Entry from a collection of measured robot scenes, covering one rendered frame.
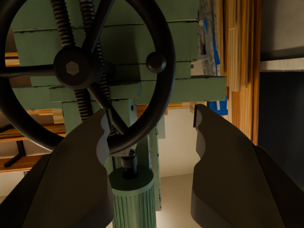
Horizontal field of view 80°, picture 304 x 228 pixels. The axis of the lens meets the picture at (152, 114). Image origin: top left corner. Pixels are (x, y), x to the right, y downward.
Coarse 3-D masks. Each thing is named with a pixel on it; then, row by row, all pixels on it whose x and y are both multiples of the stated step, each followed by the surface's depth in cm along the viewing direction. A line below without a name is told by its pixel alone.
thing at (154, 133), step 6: (156, 126) 84; (150, 132) 84; (156, 132) 84; (150, 138) 85; (156, 138) 85; (156, 144) 86; (156, 150) 86; (156, 156) 87; (114, 162) 88; (156, 162) 88; (114, 168) 89; (156, 168) 88; (156, 174) 89; (156, 180) 90; (156, 186) 90; (156, 192) 91; (156, 198) 92; (156, 204) 93; (156, 210) 94
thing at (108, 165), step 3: (108, 159) 87; (111, 159) 87; (105, 162) 87; (108, 162) 87; (111, 162) 87; (105, 165) 87; (108, 165) 87; (111, 165) 87; (108, 168) 88; (111, 168) 88; (108, 171) 88; (111, 171) 88; (108, 174) 88
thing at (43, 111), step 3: (147, 105) 62; (168, 105) 62; (171, 105) 62; (174, 105) 62; (177, 105) 62; (180, 105) 62; (39, 111) 63; (42, 111) 63; (45, 111) 63; (48, 111) 63; (51, 111) 63
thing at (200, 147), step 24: (216, 120) 10; (216, 144) 8; (240, 144) 8; (216, 168) 7; (240, 168) 7; (192, 192) 7; (216, 192) 6; (240, 192) 6; (264, 192) 6; (192, 216) 7; (216, 216) 6; (240, 216) 6; (264, 216) 6
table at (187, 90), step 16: (176, 80) 45; (192, 80) 45; (208, 80) 45; (224, 80) 45; (16, 96) 47; (32, 96) 46; (48, 96) 46; (64, 96) 37; (112, 96) 37; (128, 96) 36; (144, 96) 46; (176, 96) 46; (192, 96) 46; (208, 96) 46; (224, 96) 46
